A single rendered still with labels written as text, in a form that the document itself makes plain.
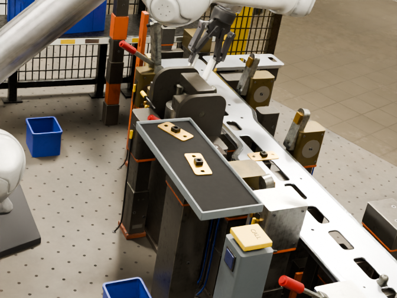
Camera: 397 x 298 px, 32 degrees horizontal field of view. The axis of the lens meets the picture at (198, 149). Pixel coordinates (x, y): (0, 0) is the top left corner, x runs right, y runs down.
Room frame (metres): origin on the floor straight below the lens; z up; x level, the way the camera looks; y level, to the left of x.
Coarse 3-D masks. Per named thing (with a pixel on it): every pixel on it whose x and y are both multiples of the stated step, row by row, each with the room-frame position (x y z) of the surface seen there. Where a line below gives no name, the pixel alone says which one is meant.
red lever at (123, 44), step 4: (120, 44) 1.92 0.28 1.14; (124, 44) 1.92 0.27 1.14; (128, 44) 1.93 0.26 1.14; (124, 48) 1.92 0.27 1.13; (128, 48) 1.93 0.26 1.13; (132, 48) 1.93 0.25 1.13; (128, 52) 1.93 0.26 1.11; (132, 52) 1.93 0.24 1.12; (136, 52) 1.94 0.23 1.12; (136, 56) 1.94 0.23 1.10; (140, 56) 1.95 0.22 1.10; (144, 56) 1.96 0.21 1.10; (144, 60) 1.96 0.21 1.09; (148, 60) 1.96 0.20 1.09; (152, 64) 1.97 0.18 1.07
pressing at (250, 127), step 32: (224, 96) 1.99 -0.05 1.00; (224, 128) 1.77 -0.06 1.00; (256, 128) 1.81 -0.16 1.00; (288, 160) 1.65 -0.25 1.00; (320, 192) 1.51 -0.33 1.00; (320, 224) 1.37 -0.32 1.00; (352, 224) 1.39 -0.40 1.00; (320, 256) 1.24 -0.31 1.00; (352, 256) 1.26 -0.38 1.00; (384, 256) 1.29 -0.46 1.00; (384, 288) 1.17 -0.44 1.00
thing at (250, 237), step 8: (256, 224) 1.09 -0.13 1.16; (232, 232) 1.06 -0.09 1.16; (240, 232) 1.06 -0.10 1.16; (248, 232) 1.06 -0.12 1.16; (256, 232) 1.07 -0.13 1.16; (264, 232) 1.07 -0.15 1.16; (240, 240) 1.03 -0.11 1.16; (248, 240) 1.04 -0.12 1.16; (256, 240) 1.04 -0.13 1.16; (264, 240) 1.05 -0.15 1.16; (248, 248) 1.02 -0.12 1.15; (256, 248) 1.03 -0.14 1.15
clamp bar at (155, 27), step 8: (152, 24) 1.96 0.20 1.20; (160, 24) 1.96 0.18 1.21; (152, 32) 1.97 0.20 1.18; (160, 32) 1.96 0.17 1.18; (152, 40) 1.97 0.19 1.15; (160, 40) 1.97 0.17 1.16; (152, 48) 1.97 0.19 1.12; (160, 48) 1.97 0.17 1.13; (152, 56) 1.98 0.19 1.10; (160, 56) 1.97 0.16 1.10; (160, 64) 1.97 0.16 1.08
